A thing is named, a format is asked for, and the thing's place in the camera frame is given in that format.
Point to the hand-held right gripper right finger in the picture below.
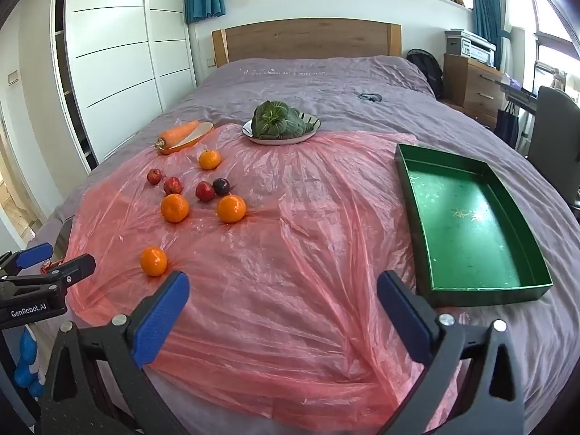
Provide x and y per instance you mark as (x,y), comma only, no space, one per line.
(403,312)

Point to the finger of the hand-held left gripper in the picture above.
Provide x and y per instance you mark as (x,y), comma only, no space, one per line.
(34,253)
(72,269)

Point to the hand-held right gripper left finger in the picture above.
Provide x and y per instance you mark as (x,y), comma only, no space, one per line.
(163,317)

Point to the medium orange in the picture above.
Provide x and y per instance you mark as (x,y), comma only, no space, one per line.
(153,261)

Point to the large orange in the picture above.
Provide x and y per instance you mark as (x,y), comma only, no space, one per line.
(231,208)
(175,207)

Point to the green tray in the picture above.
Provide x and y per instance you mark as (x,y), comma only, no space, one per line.
(466,217)

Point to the small red apple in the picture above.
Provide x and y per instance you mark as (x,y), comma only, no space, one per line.
(154,176)
(172,185)
(205,191)

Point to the dark purple plum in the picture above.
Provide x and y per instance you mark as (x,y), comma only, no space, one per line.
(221,185)

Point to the person's left hand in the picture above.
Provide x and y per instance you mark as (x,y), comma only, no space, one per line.
(28,362)

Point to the pink plastic sheet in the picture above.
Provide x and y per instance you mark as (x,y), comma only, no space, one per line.
(294,235)

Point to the small orange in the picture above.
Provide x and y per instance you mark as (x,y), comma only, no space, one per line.
(209,159)

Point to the carrot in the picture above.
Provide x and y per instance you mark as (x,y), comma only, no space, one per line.
(179,133)

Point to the oval orange-rimmed plate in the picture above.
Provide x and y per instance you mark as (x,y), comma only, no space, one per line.
(201,133)

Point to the white patterned plate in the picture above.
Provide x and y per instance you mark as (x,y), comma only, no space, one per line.
(272,142)

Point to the white wardrobe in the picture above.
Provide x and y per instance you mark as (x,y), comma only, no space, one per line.
(113,54)

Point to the dark blue bag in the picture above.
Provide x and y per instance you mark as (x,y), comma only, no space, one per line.
(506,122)

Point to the small dark object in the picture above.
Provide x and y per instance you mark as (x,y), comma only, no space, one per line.
(369,97)

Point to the green bok choy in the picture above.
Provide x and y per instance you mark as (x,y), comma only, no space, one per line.
(276,120)

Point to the grey chair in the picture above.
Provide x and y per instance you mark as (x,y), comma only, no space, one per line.
(557,136)

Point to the wooden nightstand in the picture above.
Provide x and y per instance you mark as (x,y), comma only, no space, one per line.
(471,81)

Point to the black backpack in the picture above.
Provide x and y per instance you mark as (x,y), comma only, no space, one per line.
(428,70)

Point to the desk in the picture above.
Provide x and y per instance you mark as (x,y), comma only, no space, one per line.
(516,95)

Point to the grey printer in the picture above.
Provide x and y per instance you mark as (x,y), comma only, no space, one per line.
(471,45)

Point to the wooden headboard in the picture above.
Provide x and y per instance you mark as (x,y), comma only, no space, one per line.
(308,38)

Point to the window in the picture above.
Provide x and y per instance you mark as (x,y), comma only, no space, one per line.
(553,22)

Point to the wall switch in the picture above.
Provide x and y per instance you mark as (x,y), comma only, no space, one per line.
(12,77)

